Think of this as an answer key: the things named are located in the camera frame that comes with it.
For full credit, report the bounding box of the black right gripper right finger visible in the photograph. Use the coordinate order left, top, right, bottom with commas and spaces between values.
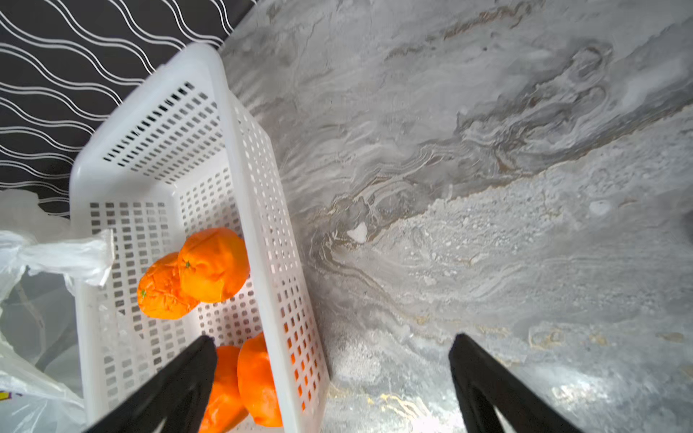
449, 334, 579, 432

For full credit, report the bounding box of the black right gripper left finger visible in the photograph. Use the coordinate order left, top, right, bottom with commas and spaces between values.
88, 336, 218, 432

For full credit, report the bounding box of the orange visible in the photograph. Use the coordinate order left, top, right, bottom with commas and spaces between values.
237, 333, 283, 428
137, 253, 200, 320
178, 227, 250, 304
199, 346, 248, 433

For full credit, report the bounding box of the white printed plastic bag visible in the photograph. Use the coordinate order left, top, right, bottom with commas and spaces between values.
1, 189, 115, 432

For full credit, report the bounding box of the white perforated plastic basket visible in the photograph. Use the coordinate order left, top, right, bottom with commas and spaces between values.
70, 43, 330, 432

